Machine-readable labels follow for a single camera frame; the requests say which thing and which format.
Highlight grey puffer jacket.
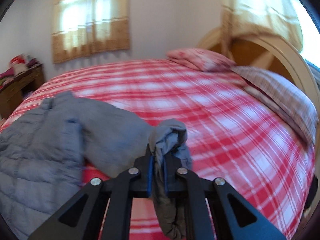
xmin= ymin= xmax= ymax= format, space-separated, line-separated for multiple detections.
xmin=1 ymin=91 xmax=192 ymax=239

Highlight clothes pile on desk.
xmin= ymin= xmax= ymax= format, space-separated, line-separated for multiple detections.
xmin=1 ymin=54 xmax=40 ymax=86

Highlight red plaid bed sheet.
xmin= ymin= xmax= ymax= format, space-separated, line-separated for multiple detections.
xmin=1 ymin=60 xmax=315 ymax=239

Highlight striped pillow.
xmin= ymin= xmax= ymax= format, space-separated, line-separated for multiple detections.
xmin=231 ymin=66 xmax=318 ymax=145

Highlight brown wooden desk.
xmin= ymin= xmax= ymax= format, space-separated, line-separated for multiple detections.
xmin=0 ymin=63 xmax=46 ymax=119

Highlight pink floral folded blanket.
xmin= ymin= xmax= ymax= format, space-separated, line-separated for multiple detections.
xmin=166 ymin=48 xmax=236 ymax=72

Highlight cream wooden headboard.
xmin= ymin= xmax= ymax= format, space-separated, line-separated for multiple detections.
xmin=197 ymin=26 xmax=320 ymax=100

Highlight beige side window curtain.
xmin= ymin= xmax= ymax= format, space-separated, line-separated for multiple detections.
xmin=220 ymin=0 xmax=303 ymax=57

